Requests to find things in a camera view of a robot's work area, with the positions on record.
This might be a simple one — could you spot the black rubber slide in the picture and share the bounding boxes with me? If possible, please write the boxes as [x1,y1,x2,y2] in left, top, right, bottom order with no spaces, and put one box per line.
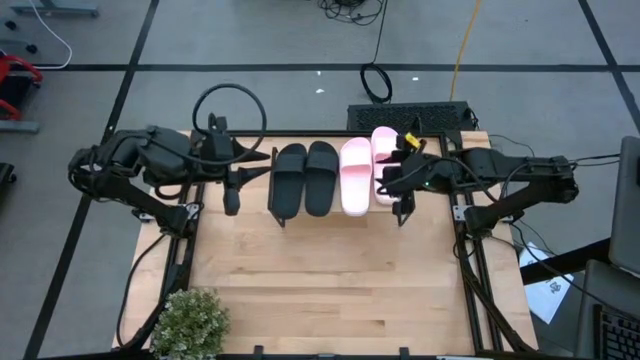
[270,142,309,221]
[304,140,341,218]

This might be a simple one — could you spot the grey monitor back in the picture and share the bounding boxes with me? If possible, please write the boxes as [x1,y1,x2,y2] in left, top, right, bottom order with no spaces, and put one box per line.
[606,135,640,277]

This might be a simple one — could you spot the black arm base cable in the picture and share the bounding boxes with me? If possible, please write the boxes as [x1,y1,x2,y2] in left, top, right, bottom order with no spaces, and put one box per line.
[115,231,169,350]

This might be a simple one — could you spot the black aluminium table frame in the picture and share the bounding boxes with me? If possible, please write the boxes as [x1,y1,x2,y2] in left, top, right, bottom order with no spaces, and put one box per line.
[114,112,539,358]

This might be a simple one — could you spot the grey metal stand foot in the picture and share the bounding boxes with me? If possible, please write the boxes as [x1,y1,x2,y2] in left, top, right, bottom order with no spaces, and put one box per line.
[9,0,102,19]
[0,119,41,135]

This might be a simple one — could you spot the tangled black cable bundle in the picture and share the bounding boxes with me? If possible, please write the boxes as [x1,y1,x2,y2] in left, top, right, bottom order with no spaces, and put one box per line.
[316,0,387,27]

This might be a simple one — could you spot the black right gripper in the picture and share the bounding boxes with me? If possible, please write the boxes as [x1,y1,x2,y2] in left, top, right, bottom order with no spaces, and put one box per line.
[375,131,444,197]

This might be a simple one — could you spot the black coiled cable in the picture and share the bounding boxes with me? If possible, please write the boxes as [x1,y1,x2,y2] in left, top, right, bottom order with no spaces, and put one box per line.
[359,0,394,105]

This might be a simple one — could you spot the black power cable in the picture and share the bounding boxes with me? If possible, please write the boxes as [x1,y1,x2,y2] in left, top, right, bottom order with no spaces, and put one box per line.
[486,133,622,167]

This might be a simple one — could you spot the white paper sheet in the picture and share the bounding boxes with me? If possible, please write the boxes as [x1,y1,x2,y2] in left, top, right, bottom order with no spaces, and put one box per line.
[518,241,577,326]

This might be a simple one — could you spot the green potted plant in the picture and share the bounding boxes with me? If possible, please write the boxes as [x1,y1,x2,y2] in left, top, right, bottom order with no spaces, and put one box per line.
[149,286,233,360]

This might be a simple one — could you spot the grey laptop with keyboard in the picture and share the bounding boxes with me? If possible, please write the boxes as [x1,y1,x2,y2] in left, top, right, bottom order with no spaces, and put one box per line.
[574,259,640,360]

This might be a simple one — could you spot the white floor cable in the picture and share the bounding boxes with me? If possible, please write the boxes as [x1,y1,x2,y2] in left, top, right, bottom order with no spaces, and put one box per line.
[26,0,74,71]

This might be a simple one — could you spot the black looped gripper cable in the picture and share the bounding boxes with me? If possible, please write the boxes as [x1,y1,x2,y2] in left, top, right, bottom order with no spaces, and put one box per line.
[191,82,269,167]

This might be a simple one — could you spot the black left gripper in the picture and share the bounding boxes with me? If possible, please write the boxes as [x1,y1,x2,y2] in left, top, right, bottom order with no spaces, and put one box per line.
[199,113,272,218]

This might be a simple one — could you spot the yellow cable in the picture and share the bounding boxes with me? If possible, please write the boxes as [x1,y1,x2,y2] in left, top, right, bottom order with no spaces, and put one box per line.
[448,0,483,103]

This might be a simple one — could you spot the pink rubber slide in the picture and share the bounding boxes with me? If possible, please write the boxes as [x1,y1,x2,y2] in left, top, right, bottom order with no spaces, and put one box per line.
[338,136,374,218]
[370,125,402,207]

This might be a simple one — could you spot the red framed cart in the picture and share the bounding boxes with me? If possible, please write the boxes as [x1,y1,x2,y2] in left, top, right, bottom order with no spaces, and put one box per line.
[0,53,44,122]

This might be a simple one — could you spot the black perforated computer case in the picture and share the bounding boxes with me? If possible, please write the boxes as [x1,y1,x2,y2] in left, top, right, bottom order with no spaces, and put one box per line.
[345,100,476,133]

